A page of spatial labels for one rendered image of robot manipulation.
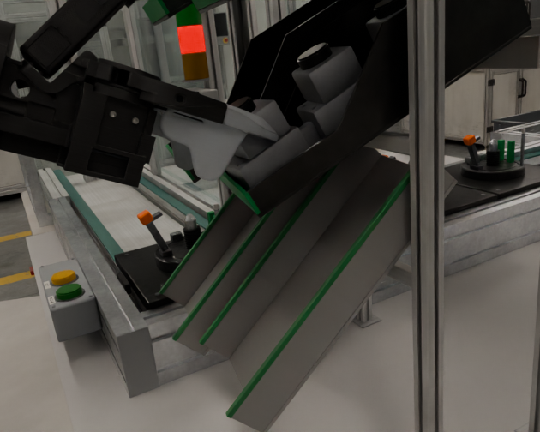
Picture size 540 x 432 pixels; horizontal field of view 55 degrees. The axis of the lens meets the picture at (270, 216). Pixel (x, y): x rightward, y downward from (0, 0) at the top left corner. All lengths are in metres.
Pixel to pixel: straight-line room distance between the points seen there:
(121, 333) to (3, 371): 0.27
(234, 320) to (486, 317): 0.48
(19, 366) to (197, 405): 0.34
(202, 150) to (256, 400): 0.22
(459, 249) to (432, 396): 0.57
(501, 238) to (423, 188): 0.72
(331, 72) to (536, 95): 5.98
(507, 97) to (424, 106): 5.66
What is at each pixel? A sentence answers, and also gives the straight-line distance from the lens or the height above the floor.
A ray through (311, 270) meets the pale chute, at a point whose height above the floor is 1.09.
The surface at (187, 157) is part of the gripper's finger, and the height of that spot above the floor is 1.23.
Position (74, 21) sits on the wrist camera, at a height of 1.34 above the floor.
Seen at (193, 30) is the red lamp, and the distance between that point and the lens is 1.06.
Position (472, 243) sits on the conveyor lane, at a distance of 1.08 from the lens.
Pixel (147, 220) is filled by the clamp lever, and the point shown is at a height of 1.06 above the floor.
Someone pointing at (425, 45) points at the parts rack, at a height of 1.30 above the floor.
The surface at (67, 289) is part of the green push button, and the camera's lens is 0.91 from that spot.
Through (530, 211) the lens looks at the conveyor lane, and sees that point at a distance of 1.20.
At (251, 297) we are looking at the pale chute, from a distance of 0.57.
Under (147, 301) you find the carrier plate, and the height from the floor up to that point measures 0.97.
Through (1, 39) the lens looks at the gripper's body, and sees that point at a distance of 0.39.
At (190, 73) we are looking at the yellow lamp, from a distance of 1.07.
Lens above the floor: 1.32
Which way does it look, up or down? 18 degrees down
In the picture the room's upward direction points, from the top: 6 degrees counter-clockwise
